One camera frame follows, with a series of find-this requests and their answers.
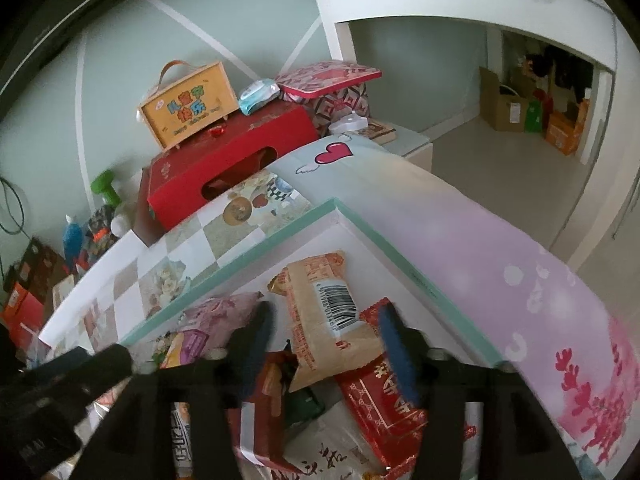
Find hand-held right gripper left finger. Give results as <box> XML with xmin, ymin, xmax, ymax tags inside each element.
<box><xmin>70</xmin><ymin>300</ymin><xmax>278</xmax><ymax>480</ymax></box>

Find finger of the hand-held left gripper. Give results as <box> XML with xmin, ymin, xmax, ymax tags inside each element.
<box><xmin>20</xmin><ymin>344</ymin><xmax>135</xmax><ymax>411</ymax></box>

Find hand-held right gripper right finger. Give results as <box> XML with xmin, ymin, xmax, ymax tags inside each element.
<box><xmin>375</xmin><ymin>305</ymin><xmax>583</xmax><ymax>480</ymax></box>

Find pink snack packet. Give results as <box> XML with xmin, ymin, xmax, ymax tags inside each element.
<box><xmin>150</xmin><ymin>291</ymin><xmax>266</xmax><ymax>368</ymax></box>

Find red snack packet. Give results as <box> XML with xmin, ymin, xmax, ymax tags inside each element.
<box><xmin>335</xmin><ymin>297</ymin><xmax>476</xmax><ymax>480</ymax></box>

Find green snack packet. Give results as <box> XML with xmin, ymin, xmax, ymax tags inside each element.
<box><xmin>285</xmin><ymin>387</ymin><xmax>326</xmax><ymax>423</ymax></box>

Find dark red silver-striped packet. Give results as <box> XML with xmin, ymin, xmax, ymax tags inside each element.
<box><xmin>225</xmin><ymin>350</ymin><xmax>301</xmax><ymax>471</ymax></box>

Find beige cracker packet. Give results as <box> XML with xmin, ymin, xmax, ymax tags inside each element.
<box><xmin>267</xmin><ymin>250</ymin><xmax>388</xmax><ymax>393</ymax></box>

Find teal-rimmed white box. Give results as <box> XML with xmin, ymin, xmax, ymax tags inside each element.
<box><xmin>117</xmin><ymin>197</ymin><xmax>506</xmax><ymax>480</ymax></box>

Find white snack packet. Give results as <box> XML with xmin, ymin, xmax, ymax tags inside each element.
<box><xmin>270</xmin><ymin>405</ymin><xmax>391</xmax><ymax>480</ymax></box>

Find red cardboard box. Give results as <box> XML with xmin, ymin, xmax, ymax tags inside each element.
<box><xmin>0</xmin><ymin>282</ymin><xmax>46</xmax><ymax>351</ymax></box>

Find checked printed tablecloth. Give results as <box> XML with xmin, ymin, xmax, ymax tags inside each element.
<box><xmin>82</xmin><ymin>170</ymin><xmax>313</xmax><ymax>341</ymax></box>

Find blue bottle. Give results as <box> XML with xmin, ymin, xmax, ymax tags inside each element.
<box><xmin>62</xmin><ymin>215</ymin><xmax>83</xmax><ymax>271</ymax></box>

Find pile of small toys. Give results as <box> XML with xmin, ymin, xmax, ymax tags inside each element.
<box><xmin>82</xmin><ymin>205</ymin><xmax>118</xmax><ymax>261</ymax></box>

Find green dumbbell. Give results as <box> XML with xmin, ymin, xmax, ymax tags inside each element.
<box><xmin>91</xmin><ymin>170</ymin><xmax>126</xmax><ymax>208</ymax></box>

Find large red gift box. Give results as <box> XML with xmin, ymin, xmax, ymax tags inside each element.
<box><xmin>134</xmin><ymin>102</ymin><xmax>321</xmax><ymax>246</ymax></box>

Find white side table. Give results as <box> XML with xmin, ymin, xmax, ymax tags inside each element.
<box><xmin>350</xmin><ymin>120</ymin><xmax>433</xmax><ymax>176</ymax></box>

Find book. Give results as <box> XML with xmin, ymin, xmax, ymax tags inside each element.
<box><xmin>357</xmin><ymin>122</ymin><xmax>398</xmax><ymax>143</ymax></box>

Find white night light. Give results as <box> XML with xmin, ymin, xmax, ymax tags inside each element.
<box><xmin>327</xmin><ymin>112</ymin><xmax>368</xmax><ymax>135</ymax></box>

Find patterned red white box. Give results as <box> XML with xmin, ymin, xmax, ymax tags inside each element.
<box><xmin>305</xmin><ymin>82</ymin><xmax>371</xmax><ymax>131</ymax></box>

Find wet wipes pack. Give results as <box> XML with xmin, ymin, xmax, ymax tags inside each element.
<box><xmin>238</xmin><ymin>79</ymin><xmax>281</xmax><ymax>116</ymax></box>

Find brown cardboard box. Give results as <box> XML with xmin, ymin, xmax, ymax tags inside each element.
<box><xmin>479</xmin><ymin>66</ymin><xmax>531</xmax><ymax>133</ymax></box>

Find green bag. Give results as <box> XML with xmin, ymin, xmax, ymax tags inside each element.
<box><xmin>525</xmin><ymin>100</ymin><xmax>546</xmax><ymax>133</ymax></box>

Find orange carton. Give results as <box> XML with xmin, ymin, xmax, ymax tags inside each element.
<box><xmin>545</xmin><ymin>100</ymin><xmax>591</xmax><ymax>156</ymax></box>

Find pink patterned box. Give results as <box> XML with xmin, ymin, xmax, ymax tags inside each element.
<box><xmin>275</xmin><ymin>60</ymin><xmax>382</xmax><ymax>98</ymax></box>

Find dark clothes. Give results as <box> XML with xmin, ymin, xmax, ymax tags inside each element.
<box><xmin>522</xmin><ymin>45</ymin><xmax>596</xmax><ymax>103</ymax></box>

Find white desk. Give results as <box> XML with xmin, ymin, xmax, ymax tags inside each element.
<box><xmin>310</xmin><ymin>0</ymin><xmax>640</xmax><ymax>276</ymax></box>

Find black cable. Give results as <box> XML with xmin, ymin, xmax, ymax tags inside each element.
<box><xmin>0</xmin><ymin>177</ymin><xmax>26</xmax><ymax>236</ymax></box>

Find orange gift box with handle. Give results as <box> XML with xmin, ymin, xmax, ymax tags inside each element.
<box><xmin>136</xmin><ymin>59</ymin><xmax>240</xmax><ymax>153</ymax></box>

